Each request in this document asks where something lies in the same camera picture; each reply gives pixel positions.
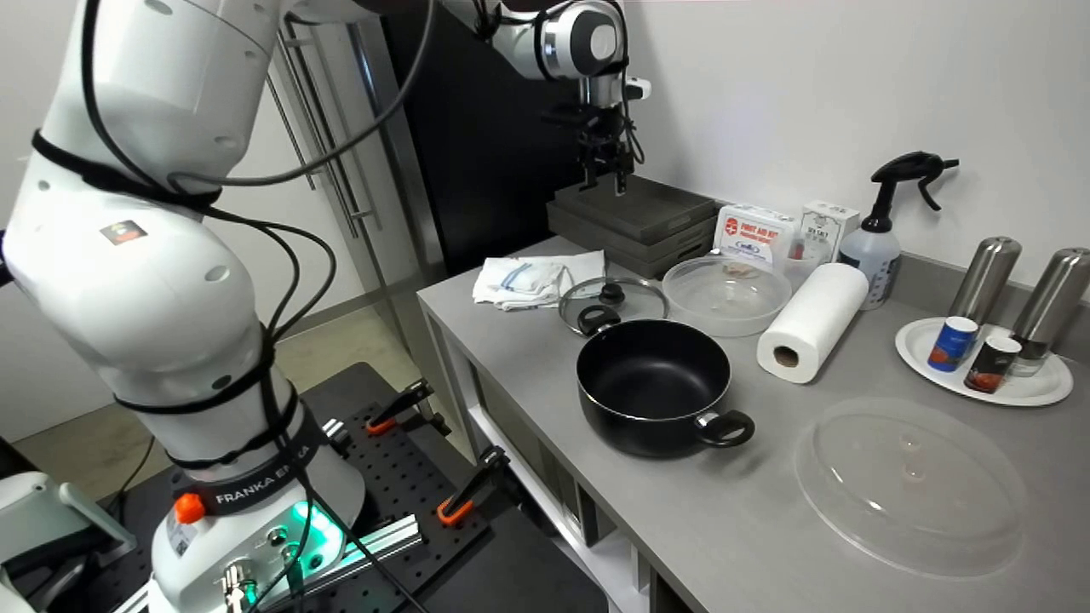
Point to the tall black cabinet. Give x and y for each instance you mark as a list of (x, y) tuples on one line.
[(488, 149)]

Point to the spray bottle with black trigger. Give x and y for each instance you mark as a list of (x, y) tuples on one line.
[(875, 249)]

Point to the small jar with red label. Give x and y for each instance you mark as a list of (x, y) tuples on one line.
[(994, 364)]

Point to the white paper towel roll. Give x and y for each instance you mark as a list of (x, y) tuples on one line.
[(812, 326)]

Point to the red white box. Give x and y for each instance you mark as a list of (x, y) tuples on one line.
[(755, 241)]

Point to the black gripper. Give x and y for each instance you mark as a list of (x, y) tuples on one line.
[(602, 107)]

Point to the white plate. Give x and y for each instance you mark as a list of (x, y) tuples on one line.
[(1040, 381)]

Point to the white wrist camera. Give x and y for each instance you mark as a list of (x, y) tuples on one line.
[(634, 89)]

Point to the dark grey tray box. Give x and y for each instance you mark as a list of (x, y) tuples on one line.
[(641, 222)]

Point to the small clear plastic plate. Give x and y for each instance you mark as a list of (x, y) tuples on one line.
[(728, 294)]

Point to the small jar with blue label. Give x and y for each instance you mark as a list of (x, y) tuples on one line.
[(949, 345)]

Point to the small white box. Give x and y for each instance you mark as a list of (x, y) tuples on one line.
[(822, 232)]

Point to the aluminium rail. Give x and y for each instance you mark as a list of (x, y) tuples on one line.
[(377, 551)]

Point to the glass lid with black knob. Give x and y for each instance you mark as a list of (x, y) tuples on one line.
[(612, 294)]

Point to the black breadboard robot table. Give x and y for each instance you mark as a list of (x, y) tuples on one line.
[(499, 566)]

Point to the light grey box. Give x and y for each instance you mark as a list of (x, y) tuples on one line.
[(52, 517)]

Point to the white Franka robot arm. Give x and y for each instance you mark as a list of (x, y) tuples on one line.
[(147, 285)]

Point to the steel cylinder shaker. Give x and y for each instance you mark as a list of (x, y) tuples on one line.
[(1051, 294), (984, 278)]

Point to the white folded cloth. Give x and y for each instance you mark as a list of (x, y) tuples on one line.
[(524, 279)]

